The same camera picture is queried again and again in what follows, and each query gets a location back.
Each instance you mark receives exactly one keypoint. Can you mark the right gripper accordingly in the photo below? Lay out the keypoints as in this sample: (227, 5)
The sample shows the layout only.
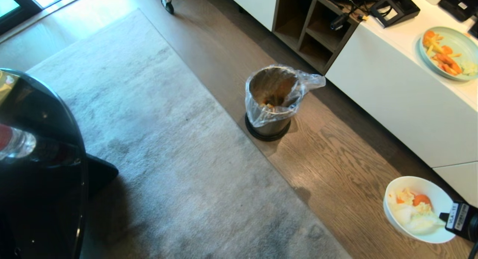
(465, 220)

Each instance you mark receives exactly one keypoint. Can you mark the white bowl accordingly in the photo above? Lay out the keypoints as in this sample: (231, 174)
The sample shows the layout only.
(440, 203)

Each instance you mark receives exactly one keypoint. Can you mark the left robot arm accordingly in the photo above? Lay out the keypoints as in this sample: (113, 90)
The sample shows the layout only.
(41, 184)

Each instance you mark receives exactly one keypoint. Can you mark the pale cabbage scraps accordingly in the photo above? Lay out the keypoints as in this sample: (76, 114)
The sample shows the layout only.
(414, 220)

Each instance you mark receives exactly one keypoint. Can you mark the metal trash bin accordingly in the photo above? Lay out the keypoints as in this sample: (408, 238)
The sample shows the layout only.
(269, 129)

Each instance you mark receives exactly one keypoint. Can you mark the food scraps in bin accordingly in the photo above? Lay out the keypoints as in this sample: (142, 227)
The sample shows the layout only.
(269, 102)

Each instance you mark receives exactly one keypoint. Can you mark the clear plastic bin liner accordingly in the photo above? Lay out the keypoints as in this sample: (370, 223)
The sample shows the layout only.
(261, 115)

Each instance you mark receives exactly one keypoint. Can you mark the orange carrot slice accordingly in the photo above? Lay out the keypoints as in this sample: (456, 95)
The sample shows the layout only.
(422, 199)

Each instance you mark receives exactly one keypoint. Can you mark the white cabinet door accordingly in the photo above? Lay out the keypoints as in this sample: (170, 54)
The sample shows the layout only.
(396, 98)
(254, 5)
(461, 180)

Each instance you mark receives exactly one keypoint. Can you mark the small orange carrot piece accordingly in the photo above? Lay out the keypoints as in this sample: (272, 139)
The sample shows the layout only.
(400, 200)

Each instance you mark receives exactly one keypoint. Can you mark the pale cabbage piece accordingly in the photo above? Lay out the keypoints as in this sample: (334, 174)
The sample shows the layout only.
(469, 68)

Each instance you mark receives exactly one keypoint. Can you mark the orange carrot pieces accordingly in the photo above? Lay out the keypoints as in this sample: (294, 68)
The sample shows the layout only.
(444, 59)

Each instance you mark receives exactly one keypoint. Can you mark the pale green plate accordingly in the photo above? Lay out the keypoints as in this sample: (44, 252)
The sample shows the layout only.
(457, 40)

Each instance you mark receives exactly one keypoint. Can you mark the white sideboard cabinet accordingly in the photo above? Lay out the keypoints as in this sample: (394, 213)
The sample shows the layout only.
(396, 38)

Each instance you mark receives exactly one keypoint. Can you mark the black device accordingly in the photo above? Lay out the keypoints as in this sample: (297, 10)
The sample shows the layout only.
(458, 5)

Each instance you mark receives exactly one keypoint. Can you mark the black square stand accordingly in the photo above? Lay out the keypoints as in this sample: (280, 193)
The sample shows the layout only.
(405, 7)

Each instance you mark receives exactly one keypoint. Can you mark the black handheld scanner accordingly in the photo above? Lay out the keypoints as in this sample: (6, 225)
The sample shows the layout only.
(338, 22)

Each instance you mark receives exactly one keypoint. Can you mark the wooden open shelf unit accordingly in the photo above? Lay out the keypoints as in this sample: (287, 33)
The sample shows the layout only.
(298, 31)

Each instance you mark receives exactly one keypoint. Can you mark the grey rug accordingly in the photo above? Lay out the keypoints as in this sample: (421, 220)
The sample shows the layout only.
(168, 169)

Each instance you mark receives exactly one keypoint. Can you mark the caster wheel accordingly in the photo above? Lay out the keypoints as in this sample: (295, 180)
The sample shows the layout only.
(168, 5)

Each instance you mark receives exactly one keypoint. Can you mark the dark framed glass door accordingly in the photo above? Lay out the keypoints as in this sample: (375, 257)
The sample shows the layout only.
(15, 9)

